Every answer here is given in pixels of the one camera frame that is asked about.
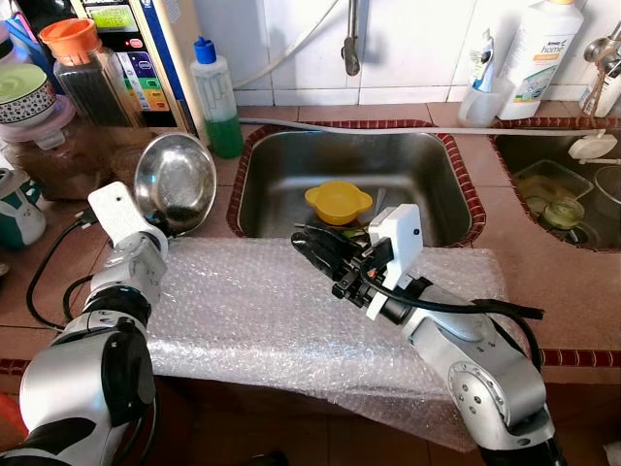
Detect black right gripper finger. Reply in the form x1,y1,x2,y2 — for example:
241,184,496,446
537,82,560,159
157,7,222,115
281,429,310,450
291,233,352,283
309,225,368,258

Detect small yellow plastic bowl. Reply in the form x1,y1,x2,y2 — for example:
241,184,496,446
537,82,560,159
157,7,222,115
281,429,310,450
304,180,375,227

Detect stainless steel bowl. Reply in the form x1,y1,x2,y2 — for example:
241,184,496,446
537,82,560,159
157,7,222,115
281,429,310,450
133,132,218,236

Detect stainless steel sink basin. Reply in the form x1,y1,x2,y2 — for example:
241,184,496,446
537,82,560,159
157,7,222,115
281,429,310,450
490,131,621,253
226,121,486,249

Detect clear bubble wrap sheet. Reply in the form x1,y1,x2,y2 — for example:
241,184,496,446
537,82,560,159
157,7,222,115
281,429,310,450
146,236,510,452

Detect thin white plastic tube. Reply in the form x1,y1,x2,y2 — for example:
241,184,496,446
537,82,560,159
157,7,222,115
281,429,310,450
236,116,583,139

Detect large jar pink lid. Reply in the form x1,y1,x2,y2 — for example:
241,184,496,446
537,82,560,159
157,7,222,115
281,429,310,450
0,95,137,202

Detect blue cap green liquid bottle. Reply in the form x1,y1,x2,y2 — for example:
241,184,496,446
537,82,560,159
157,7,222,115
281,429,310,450
191,37,245,160

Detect stainless steel pot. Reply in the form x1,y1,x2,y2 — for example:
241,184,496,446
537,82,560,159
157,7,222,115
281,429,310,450
592,165,621,219

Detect white green mug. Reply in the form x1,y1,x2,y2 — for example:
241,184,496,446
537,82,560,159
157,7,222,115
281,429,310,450
0,167,48,249

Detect clear jar orange lid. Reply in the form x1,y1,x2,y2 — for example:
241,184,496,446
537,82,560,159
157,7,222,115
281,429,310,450
39,17,132,129

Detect beige water ionizer appliance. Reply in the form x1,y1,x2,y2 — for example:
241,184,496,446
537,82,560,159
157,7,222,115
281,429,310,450
73,0,210,137

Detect small glass jar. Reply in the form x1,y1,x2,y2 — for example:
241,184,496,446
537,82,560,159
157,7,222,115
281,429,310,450
541,197,586,232

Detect green patterned ceramic bowl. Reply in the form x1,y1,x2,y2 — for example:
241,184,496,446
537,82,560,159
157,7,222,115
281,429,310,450
0,63,57,125

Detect clear plastic food container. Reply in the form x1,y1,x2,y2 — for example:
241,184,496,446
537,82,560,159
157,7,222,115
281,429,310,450
514,160,588,219

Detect white bottle yellow cap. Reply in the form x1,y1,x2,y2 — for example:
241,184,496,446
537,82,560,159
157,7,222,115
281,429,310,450
497,0,585,121

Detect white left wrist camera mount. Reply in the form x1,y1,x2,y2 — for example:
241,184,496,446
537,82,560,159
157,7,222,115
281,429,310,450
87,182,168,255

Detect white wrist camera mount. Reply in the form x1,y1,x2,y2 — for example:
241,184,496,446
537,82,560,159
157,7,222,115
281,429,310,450
365,204,424,322
87,182,168,255

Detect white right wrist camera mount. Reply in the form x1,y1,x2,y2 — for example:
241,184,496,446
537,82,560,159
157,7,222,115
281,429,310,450
365,204,424,322

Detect white flexible hose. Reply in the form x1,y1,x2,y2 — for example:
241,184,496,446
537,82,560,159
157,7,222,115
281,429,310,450
233,0,345,90

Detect steel wall tap pipe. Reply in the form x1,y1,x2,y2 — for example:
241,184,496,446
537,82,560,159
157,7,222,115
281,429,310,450
342,0,372,77

